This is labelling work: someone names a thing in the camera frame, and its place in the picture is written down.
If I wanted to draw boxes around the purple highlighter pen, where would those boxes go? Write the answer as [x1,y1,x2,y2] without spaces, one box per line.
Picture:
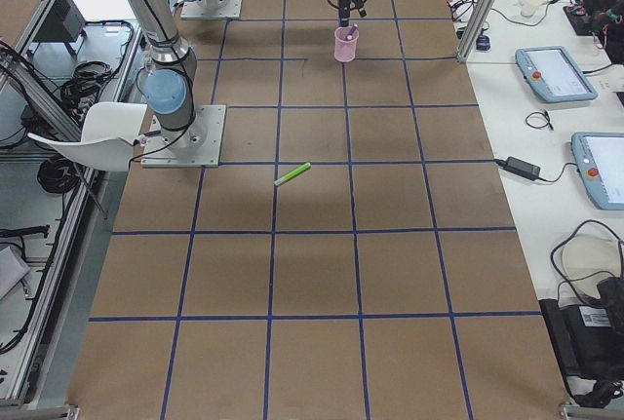
[345,24,358,41]

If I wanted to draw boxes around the pink mesh pen cup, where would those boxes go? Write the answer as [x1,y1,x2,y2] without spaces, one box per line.
[333,25,359,63]

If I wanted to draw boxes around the green highlighter pen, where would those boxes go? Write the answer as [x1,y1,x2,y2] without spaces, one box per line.
[274,162,311,187]

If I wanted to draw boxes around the upper blue teach pendant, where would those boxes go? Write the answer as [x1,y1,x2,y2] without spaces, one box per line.
[515,46,598,103]

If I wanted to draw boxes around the blue teach pendant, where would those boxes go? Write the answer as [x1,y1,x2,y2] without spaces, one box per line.
[515,46,598,103]
[571,132,623,210]

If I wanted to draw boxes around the black power adapter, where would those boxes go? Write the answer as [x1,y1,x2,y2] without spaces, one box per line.
[494,156,540,181]

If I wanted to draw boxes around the white plastic chair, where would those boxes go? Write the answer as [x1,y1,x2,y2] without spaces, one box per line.
[28,101,147,172]

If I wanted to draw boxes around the lower blue teach pendant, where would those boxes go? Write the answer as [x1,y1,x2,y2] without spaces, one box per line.
[571,132,623,210]

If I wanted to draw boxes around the black box device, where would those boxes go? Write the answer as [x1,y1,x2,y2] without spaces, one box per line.
[539,298,623,396]

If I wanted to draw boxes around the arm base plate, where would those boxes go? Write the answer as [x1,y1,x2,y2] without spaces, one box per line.
[181,0,243,20]
[139,105,226,168]

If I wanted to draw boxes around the aluminium frame post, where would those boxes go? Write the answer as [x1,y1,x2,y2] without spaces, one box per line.
[456,0,495,63]

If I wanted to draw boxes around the small black cable loop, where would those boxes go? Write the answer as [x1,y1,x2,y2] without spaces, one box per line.
[525,108,554,132]

